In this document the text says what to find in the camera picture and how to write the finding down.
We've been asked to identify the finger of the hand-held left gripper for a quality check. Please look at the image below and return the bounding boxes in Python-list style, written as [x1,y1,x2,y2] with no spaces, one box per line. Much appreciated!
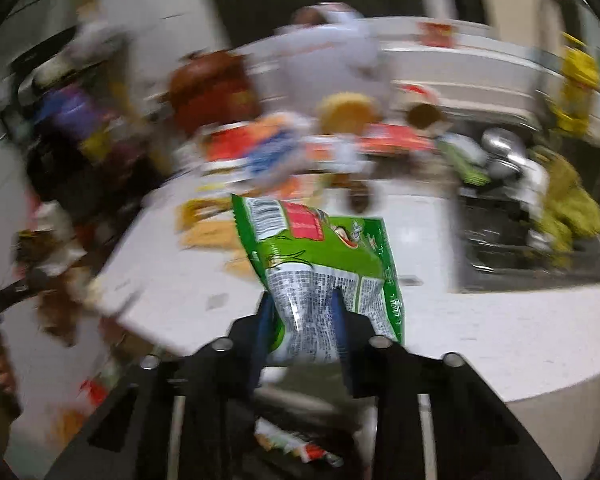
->
[0,269,48,322]

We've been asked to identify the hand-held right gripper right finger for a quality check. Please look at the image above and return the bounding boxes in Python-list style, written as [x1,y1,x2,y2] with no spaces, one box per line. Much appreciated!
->
[329,289,562,480]

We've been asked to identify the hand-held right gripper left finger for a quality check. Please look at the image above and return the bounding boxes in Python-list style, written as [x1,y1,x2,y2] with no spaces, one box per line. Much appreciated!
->
[45,292,287,480]

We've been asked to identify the green snack packet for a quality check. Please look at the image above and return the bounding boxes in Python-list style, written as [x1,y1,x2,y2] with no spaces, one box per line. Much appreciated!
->
[230,192,407,367]

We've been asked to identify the red and white wrapper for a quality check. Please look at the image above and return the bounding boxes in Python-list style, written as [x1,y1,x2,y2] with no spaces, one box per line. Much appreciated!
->
[254,419,345,467]

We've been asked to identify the red snack wrapper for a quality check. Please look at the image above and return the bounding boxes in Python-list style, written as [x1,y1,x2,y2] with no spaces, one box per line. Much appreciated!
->
[200,112,316,196]

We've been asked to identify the purple packet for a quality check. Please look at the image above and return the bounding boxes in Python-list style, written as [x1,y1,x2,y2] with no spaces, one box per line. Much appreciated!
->
[32,85,108,143]

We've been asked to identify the red flat box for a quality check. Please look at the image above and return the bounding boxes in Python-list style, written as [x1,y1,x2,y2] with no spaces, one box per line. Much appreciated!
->
[305,122,437,161]

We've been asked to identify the steel kitchen sink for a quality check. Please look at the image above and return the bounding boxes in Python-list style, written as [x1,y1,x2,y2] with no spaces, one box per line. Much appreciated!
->
[452,120,600,295]

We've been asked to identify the bowl with leftover food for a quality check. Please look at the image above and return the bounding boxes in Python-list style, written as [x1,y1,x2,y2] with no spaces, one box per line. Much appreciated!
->
[316,90,382,135]

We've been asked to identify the steel bowls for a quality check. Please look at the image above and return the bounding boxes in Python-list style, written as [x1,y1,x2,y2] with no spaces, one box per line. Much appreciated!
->
[479,126,533,183]

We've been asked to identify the brown red bag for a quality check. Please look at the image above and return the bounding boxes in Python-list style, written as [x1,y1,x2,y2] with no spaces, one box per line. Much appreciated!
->
[166,51,260,137]

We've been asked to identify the yellow-green rubber gloves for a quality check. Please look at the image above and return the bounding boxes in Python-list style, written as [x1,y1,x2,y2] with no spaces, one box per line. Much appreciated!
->
[532,147,600,261]

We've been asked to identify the white plastic bag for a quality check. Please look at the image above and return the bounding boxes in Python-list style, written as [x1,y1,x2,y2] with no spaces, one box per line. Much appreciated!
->
[274,4,383,118]

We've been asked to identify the yellow bottle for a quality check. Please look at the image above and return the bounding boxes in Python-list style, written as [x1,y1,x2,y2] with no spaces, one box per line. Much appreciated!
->
[554,34,600,133]

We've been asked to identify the steel faucet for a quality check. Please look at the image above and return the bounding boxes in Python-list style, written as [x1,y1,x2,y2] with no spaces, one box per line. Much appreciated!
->
[534,0,598,103]

